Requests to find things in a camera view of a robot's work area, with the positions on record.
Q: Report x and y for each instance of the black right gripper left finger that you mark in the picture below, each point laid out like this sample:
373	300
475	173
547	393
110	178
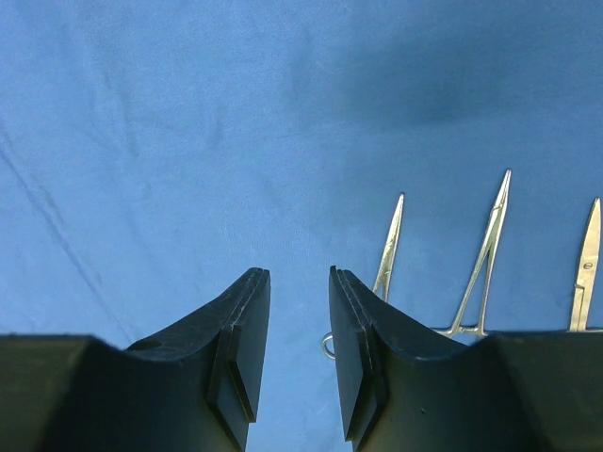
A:
193	386

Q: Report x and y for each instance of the blue surgical drape cloth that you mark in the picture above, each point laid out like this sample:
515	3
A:
152	151

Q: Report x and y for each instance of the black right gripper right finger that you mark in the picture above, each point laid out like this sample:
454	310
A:
404	387

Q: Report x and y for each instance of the steel hemostat clamp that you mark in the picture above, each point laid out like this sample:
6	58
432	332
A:
382	282

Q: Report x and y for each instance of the steel surgical forceps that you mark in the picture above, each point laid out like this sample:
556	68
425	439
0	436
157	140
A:
485	259

